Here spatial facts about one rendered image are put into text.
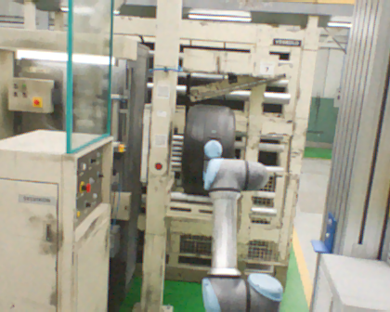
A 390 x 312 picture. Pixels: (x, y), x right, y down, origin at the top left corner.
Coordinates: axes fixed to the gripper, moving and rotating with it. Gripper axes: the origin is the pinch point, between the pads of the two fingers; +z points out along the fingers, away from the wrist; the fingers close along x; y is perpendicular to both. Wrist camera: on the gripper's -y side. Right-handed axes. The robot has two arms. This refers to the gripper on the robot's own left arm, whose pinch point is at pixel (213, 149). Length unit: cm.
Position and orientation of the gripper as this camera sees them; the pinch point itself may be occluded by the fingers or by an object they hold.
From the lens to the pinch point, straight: 211.1
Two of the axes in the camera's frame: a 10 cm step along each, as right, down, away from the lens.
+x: -9.9, -0.9, 0.5
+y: 0.8, -9.9, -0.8
